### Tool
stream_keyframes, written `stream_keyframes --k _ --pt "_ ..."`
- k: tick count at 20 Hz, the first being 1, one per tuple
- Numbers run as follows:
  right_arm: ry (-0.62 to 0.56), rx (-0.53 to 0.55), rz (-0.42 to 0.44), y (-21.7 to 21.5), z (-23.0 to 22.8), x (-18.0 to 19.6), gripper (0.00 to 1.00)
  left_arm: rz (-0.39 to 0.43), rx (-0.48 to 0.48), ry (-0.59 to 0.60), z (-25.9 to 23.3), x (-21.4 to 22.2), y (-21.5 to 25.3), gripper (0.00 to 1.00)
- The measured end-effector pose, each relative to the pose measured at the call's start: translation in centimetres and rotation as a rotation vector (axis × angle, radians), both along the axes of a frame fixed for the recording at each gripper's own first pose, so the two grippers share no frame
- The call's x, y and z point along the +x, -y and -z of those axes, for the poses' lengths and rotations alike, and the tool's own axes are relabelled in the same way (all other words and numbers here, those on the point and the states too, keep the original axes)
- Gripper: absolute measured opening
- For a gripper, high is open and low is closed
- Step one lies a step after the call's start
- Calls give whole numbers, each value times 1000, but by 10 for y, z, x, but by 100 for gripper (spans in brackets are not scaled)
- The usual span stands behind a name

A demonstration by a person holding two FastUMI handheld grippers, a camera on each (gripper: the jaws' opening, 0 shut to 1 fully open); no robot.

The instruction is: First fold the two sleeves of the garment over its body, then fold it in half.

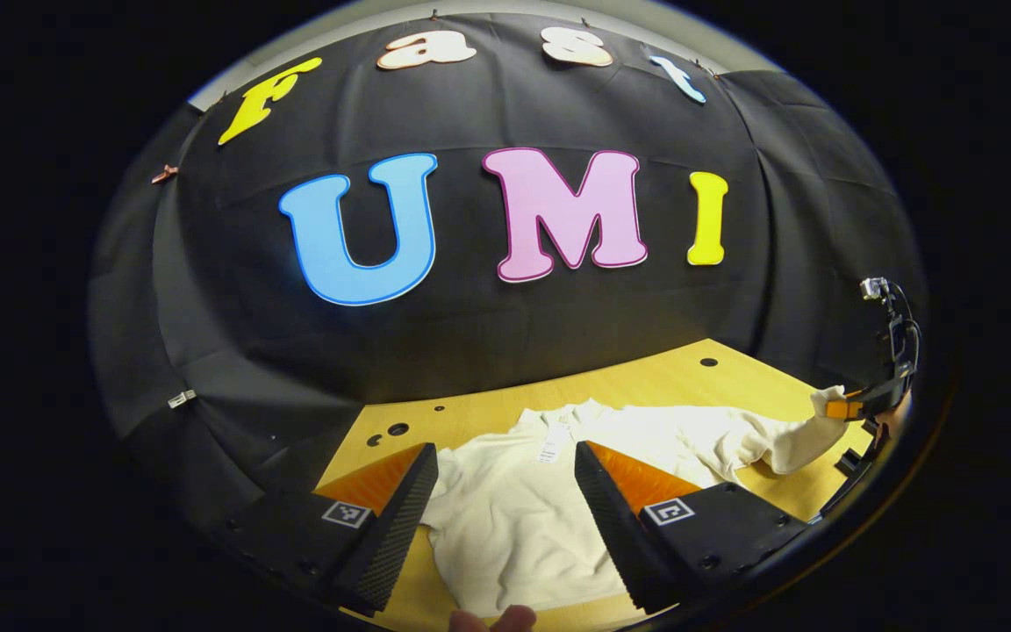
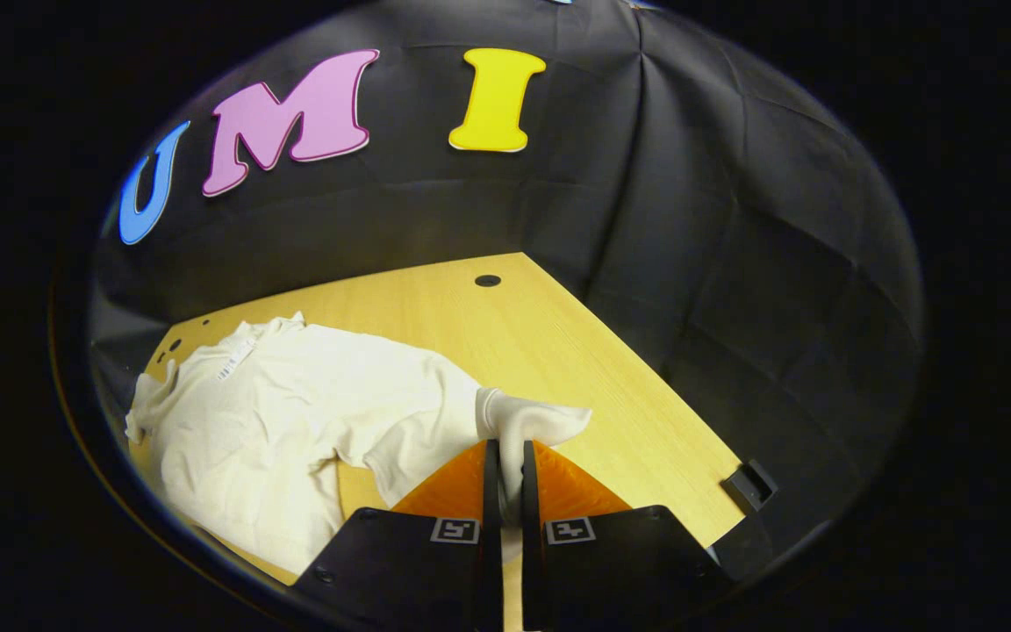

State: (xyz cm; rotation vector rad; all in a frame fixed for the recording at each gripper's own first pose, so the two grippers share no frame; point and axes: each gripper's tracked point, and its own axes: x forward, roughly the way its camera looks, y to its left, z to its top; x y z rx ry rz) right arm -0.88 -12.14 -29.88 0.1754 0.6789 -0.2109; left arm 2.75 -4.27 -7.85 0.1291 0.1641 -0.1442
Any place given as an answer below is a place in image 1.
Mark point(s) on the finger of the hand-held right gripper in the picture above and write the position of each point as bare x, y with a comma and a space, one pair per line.
843, 409

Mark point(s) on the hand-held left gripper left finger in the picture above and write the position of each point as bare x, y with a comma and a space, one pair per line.
391, 535

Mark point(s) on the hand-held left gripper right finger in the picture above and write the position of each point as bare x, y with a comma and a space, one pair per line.
615, 535

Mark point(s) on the cream white sweatshirt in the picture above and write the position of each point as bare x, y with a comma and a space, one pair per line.
505, 518

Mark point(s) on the small white cloth clip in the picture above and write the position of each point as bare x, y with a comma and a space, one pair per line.
181, 398

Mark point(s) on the black backdrop cloth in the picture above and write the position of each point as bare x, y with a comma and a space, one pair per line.
470, 114

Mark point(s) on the black table edge bracket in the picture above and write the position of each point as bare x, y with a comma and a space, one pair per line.
849, 463

